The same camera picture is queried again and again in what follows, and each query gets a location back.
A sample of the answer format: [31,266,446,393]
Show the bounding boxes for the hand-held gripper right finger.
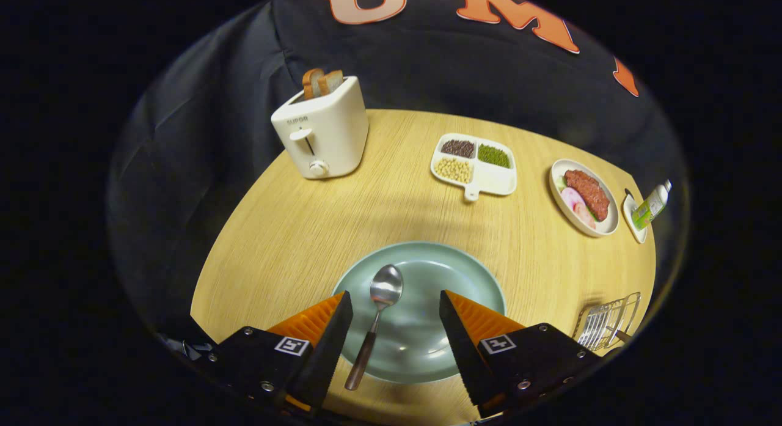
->
[439,289,612,419]

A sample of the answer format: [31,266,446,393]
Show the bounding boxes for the pale pink ham slice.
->
[561,186,587,213]

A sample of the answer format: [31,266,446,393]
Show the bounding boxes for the small white dish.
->
[622,191,649,244]

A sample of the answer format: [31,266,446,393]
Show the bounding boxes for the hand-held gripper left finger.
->
[208,290,354,414]

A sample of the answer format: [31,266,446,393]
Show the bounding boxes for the light blue plate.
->
[333,241,507,384]

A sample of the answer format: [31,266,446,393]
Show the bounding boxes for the white round dinner plate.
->
[549,159,620,238]

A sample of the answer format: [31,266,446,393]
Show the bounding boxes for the white toaster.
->
[271,76,370,180]

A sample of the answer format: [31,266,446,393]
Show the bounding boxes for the toast bread slice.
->
[302,68,326,100]
[318,70,345,97]

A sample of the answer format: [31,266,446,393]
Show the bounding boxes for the green label bottle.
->
[632,180,673,231]

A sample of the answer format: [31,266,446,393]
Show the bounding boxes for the brown steak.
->
[563,169,610,222]

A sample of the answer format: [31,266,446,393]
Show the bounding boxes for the yellow soybeans portion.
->
[435,157,474,184]

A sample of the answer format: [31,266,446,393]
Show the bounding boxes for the white divided tray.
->
[430,133,517,202]

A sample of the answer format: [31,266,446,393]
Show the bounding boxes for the dark red beans portion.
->
[441,139,476,159]

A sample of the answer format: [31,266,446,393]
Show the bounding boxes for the wooden handle metal spoon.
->
[344,264,404,392]

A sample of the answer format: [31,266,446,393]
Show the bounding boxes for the green mung beans portion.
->
[478,144,511,169]

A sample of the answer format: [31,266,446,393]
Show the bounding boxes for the metal wire rack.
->
[572,292,642,352]

